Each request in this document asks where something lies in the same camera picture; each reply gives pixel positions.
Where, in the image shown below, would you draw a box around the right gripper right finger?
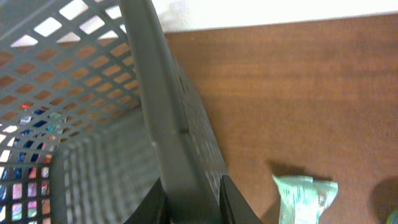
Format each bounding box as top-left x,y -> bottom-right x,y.
220,175 -> 262,224

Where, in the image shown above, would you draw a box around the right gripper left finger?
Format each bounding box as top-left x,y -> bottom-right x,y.
124,179 -> 170,224

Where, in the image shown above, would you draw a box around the grey plastic shopping basket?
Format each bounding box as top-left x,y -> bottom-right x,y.
1,1 -> 228,223

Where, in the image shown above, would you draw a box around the blue pasta box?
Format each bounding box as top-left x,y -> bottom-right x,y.
1,106 -> 62,224

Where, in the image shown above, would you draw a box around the green lid glass jar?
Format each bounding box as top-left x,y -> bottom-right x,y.
386,209 -> 398,224

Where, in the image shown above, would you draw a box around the light green crumpled packet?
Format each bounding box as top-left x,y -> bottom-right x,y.
272,175 -> 338,224

